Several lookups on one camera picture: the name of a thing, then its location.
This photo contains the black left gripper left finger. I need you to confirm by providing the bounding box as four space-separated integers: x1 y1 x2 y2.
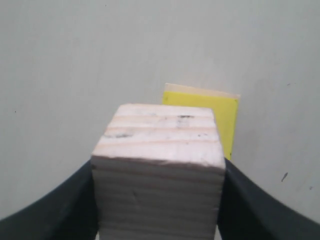
0 162 99 240

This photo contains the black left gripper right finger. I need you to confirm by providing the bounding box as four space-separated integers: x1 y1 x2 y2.
217 159 320 240

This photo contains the medium wooden cube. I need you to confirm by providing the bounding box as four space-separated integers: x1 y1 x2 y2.
90 104 226 240

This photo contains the yellow cube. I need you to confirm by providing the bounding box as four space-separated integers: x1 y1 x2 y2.
162 90 240 160

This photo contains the large wooden cube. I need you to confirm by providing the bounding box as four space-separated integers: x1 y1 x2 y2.
164 83 241 99

